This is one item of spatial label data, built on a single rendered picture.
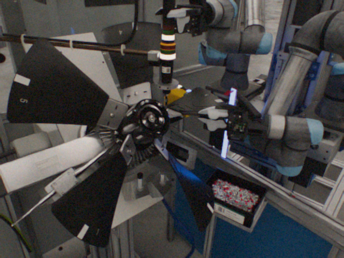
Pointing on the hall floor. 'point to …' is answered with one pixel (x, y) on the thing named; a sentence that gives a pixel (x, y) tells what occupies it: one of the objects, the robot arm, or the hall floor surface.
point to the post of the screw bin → (209, 237)
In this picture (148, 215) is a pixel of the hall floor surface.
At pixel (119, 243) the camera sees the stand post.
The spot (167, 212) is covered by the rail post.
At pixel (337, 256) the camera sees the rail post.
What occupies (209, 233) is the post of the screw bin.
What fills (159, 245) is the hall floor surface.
